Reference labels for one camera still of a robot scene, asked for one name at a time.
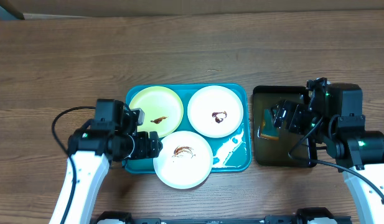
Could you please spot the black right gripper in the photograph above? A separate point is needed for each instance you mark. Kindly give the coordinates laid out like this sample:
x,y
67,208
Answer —
x,y
297,111

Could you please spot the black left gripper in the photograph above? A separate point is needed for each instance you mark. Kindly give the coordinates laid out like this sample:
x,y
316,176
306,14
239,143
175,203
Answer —
x,y
143,150

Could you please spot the green and yellow sponge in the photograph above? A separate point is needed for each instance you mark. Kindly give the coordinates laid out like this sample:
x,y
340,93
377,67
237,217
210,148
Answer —
x,y
267,130

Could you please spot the yellow plate with sauce stain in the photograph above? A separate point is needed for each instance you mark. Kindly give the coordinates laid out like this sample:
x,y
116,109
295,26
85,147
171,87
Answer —
x,y
162,107

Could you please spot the white plate with orange stain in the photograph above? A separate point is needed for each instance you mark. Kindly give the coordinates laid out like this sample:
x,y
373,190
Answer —
x,y
185,160

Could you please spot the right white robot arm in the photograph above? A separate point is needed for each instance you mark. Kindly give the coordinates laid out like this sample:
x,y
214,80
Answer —
x,y
333,115

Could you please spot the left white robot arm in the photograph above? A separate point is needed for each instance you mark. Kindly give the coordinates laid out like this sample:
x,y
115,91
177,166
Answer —
x,y
111,136

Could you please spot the black water tray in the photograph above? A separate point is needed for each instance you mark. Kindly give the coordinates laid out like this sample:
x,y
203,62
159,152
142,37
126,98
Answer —
x,y
275,153

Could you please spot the white plate with dark stain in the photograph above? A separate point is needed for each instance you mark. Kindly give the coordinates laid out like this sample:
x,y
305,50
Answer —
x,y
215,111

